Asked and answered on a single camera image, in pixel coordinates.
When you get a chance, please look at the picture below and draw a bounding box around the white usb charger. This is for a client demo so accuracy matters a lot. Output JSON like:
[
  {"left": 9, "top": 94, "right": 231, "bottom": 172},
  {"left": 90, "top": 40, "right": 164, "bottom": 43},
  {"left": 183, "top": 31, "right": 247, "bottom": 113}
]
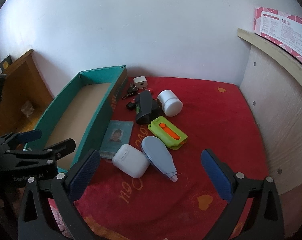
[{"left": 133, "top": 76, "right": 149, "bottom": 89}]

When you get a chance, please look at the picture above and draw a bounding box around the pink fuzzy cloth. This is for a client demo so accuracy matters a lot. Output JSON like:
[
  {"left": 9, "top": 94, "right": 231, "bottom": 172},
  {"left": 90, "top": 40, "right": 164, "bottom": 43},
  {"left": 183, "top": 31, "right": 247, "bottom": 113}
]
[{"left": 49, "top": 204, "right": 66, "bottom": 233}]

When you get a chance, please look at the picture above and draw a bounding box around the white earbuds case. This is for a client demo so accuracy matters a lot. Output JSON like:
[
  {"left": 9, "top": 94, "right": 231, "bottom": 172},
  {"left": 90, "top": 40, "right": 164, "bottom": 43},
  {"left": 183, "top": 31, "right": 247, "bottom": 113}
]
[{"left": 112, "top": 144, "right": 150, "bottom": 179}]

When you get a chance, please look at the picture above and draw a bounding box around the green utility knife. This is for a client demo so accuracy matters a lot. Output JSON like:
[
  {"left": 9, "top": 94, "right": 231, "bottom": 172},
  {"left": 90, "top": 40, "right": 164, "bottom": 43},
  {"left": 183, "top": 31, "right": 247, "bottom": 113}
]
[{"left": 148, "top": 116, "right": 189, "bottom": 150}]

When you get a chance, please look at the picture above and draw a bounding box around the white lidded jar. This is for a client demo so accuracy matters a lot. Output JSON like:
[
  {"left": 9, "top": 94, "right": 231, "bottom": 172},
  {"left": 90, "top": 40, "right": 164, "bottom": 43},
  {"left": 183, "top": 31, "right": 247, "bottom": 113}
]
[{"left": 157, "top": 89, "right": 183, "bottom": 117}]

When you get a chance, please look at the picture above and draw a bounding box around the blue photo id card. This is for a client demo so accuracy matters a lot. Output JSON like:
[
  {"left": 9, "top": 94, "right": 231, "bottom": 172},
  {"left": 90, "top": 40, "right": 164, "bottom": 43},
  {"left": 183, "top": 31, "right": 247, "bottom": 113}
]
[{"left": 99, "top": 120, "right": 134, "bottom": 159}]

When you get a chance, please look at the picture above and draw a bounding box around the wooden headboard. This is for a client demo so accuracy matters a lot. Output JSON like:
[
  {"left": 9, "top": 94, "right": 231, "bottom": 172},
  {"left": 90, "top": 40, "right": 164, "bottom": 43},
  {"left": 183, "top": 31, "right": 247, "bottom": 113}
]
[{"left": 237, "top": 28, "right": 302, "bottom": 195}]

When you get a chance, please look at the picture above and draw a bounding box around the wooden shelf cabinet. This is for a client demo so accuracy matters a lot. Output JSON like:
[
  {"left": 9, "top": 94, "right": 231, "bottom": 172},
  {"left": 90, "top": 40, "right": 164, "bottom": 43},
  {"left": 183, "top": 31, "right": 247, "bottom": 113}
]
[{"left": 0, "top": 49, "right": 54, "bottom": 140}]

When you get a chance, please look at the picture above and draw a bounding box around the black case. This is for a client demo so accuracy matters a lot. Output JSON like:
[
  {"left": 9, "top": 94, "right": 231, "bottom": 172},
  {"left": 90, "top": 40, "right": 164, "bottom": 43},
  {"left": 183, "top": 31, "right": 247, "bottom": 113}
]
[{"left": 126, "top": 90, "right": 161, "bottom": 125}]

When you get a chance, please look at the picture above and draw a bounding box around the teal cardboard box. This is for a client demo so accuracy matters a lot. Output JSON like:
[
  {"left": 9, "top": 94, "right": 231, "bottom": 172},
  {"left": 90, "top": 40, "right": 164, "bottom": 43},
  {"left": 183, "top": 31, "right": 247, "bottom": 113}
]
[{"left": 23, "top": 65, "right": 127, "bottom": 174}]

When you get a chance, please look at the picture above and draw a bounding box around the red blanket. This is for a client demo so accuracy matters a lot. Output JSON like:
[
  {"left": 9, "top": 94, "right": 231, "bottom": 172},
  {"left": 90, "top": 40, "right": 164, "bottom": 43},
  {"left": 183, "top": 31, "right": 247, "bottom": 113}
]
[{"left": 48, "top": 76, "right": 279, "bottom": 240}]

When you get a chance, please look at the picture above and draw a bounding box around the clear plastic bag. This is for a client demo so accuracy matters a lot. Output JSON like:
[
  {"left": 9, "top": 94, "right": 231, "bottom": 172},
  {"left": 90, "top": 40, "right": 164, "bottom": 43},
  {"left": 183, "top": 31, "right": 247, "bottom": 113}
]
[{"left": 20, "top": 101, "right": 36, "bottom": 117}]

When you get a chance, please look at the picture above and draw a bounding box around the pink white paper box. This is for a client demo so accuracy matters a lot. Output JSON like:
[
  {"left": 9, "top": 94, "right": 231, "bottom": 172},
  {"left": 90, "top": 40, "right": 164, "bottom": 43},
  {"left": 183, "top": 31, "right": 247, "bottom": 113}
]
[{"left": 253, "top": 6, "right": 302, "bottom": 72}]

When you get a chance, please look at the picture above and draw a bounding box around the grey-blue correction tape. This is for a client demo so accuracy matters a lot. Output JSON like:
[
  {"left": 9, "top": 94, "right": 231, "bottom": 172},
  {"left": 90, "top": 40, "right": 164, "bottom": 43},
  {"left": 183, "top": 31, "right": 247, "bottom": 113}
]
[{"left": 141, "top": 136, "right": 178, "bottom": 182}]

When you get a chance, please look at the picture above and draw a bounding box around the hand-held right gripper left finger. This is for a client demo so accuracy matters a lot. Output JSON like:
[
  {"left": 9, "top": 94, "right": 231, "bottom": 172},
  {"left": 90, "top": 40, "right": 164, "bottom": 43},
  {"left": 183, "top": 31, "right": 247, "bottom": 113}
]
[{"left": 18, "top": 149, "right": 109, "bottom": 240}]

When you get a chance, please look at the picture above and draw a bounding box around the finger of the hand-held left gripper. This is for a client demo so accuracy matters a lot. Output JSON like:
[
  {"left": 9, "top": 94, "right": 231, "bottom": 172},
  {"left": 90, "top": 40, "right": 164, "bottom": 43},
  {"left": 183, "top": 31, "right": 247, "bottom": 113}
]
[
  {"left": 4, "top": 138, "right": 76, "bottom": 167},
  {"left": 0, "top": 129, "right": 42, "bottom": 153}
]

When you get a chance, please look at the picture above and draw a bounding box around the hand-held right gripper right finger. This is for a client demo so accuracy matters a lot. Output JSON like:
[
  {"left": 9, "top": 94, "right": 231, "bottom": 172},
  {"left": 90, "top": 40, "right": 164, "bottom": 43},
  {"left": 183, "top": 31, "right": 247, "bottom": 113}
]
[{"left": 200, "top": 149, "right": 285, "bottom": 240}]

